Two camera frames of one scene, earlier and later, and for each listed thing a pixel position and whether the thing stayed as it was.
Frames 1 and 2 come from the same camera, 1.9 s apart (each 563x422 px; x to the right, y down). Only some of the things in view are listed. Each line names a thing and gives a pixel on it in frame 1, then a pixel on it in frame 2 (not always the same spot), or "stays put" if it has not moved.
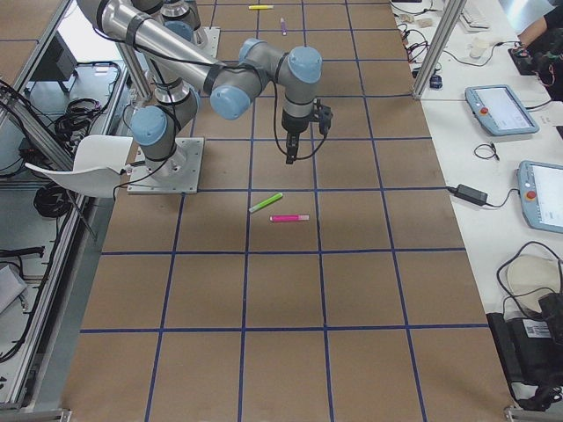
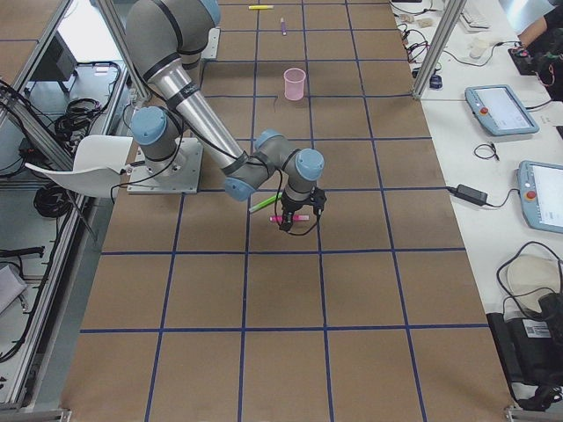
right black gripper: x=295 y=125 → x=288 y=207
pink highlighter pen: x=288 y=218 stays put
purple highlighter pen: x=283 y=26 stays put
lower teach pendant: x=540 y=189 stays put
